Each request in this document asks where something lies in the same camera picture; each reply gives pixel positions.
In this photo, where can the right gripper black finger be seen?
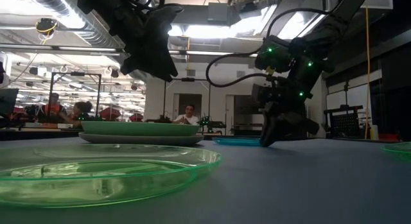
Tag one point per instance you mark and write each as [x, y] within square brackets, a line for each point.
[269, 131]
[302, 124]

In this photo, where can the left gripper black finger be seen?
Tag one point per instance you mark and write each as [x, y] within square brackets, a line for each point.
[165, 68]
[136, 65]

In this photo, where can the clear blue plastic plate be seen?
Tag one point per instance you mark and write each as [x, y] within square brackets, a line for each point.
[236, 141]

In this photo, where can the opaque green plastic plate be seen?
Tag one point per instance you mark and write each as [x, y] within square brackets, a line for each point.
[141, 129]

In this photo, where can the cracked clear green plastic plate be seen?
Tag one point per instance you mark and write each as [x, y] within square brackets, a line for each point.
[399, 149]

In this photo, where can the black background robot arm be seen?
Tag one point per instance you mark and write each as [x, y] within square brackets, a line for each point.
[212, 124]

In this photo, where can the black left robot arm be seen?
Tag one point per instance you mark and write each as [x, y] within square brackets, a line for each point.
[96, 1]

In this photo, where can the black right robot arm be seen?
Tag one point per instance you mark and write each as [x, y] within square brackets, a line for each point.
[321, 34]

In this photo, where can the dark shelving unit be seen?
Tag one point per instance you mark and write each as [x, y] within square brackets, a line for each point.
[244, 115]

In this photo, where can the black perforated cart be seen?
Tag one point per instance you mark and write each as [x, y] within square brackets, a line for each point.
[345, 121]

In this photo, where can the long ceiling tube light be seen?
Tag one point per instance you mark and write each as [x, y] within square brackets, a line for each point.
[208, 53]

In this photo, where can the red canopy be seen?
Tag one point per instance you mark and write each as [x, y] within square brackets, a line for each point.
[136, 117]
[110, 114]

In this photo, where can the black stand pole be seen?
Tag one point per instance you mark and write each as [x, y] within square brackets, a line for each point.
[346, 95]

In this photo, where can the person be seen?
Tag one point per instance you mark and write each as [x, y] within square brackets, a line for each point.
[53, 110]
[189, 118]
[82, 111]

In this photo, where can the pale yellow cylinder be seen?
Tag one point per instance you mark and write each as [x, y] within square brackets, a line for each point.
[374, 132]

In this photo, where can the grey plastic plate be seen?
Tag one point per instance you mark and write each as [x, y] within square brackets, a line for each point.
[141, 140]

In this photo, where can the grey ceiling ventilation box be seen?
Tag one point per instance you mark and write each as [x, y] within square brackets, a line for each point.
[218, 13]

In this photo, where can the red box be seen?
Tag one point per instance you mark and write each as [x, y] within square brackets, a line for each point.
[388, 137]

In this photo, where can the dark computer monitor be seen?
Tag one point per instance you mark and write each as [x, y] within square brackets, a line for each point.
[8, 100]

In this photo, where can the black metal frame rig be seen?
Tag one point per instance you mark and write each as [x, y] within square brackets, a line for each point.
[51, 92]
[187, 79]

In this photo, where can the grey wall vent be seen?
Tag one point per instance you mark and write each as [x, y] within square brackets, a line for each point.
[191, 72]
[241, 74]

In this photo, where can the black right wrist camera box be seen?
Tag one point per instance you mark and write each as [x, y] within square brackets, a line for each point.
[261, 94]

